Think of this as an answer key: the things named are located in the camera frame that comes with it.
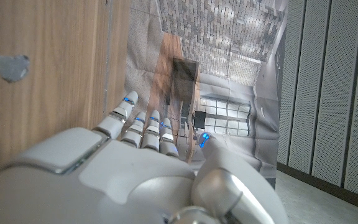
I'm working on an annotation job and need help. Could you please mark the printed office backdrop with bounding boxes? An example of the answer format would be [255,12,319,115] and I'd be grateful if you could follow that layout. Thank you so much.
[124,0,290,190]

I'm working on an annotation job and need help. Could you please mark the grey tape patch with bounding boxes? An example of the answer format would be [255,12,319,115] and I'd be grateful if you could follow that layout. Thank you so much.
[0,55,30,83]

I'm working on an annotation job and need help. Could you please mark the dark baseboard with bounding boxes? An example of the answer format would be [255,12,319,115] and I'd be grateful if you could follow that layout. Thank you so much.
[277,161,358,216]

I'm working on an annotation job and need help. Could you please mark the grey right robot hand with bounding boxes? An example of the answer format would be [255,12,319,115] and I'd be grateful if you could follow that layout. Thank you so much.
[0,90,288,224]

